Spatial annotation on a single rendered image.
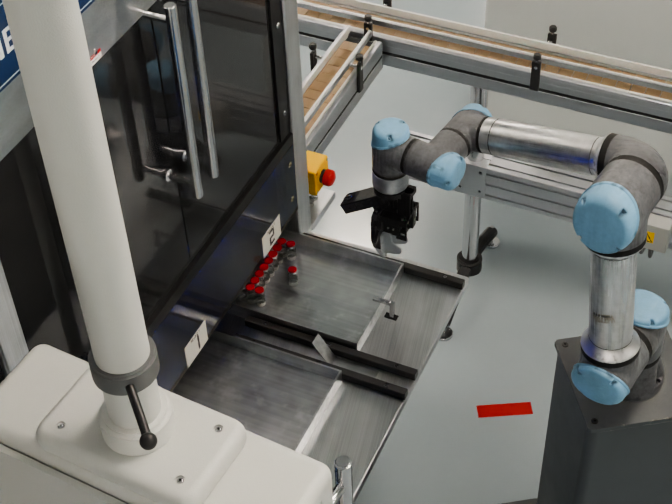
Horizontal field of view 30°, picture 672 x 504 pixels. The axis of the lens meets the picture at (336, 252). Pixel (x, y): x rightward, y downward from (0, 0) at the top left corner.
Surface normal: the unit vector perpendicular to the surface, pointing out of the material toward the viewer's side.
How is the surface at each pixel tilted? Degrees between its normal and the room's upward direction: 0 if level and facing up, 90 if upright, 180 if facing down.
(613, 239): 83
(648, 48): 90
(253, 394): 0
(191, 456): 0
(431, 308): 0
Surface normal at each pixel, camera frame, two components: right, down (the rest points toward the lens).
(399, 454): -0.04, -0.71
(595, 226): -0.57, 0.49
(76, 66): 0.74, 0.45
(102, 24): 0.91, 0.27
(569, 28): -0.41, 0.65
